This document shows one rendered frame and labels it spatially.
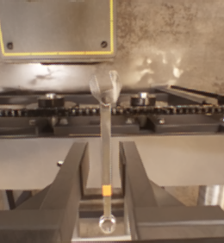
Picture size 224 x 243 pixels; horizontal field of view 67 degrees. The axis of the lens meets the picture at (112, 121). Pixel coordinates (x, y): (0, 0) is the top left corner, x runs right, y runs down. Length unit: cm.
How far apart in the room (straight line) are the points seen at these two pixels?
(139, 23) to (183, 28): 33
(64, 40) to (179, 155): 97
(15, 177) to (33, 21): 99
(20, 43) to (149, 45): 89
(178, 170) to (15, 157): 26
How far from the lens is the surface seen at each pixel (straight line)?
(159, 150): 28
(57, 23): 116
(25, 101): 120
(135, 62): 143
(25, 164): 31
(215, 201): 77
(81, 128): 50
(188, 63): 155
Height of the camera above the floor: 141
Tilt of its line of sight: 74 degrees down
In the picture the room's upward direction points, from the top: 175 degrees clockwise
